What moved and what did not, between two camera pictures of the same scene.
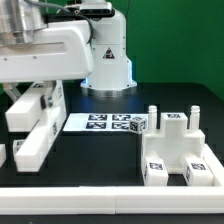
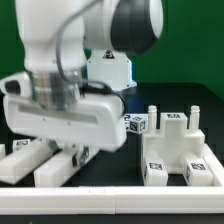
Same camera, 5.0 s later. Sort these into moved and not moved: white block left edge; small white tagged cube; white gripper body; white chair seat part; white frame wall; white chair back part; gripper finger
Moved: white chair back part; gripper finger; white gripper body
Not moved: white block left edge; small white tagged cube; white chair seat part; white frame wall
